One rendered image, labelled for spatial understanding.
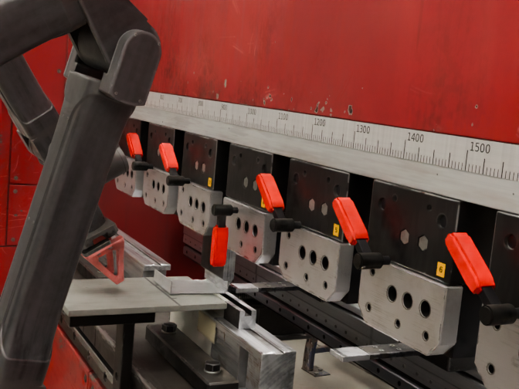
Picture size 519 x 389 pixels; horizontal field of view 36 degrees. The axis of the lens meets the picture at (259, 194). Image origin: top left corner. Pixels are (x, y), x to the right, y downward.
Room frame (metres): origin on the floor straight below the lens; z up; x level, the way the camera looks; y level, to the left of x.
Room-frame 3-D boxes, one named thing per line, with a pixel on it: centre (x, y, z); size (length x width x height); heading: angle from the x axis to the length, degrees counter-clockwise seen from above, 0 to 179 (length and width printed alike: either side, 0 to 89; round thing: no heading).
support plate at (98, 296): (1.31, 0.19, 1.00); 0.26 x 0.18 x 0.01; 117
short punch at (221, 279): (1.37, 0.06, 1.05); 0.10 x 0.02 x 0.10; 27
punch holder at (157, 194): (1.57, 0.17, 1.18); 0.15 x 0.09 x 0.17; 27
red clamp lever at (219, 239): (1.21, 0.05, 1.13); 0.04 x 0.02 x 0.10; 117
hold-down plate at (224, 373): (1.31, 0.10, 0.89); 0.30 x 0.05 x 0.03; 27
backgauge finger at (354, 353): (1.13, -0.24, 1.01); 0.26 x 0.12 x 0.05; 117
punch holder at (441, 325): (0.86, -0.20, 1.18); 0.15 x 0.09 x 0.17; 27
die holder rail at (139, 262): (1.86, 0.31, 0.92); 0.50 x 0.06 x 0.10; 27
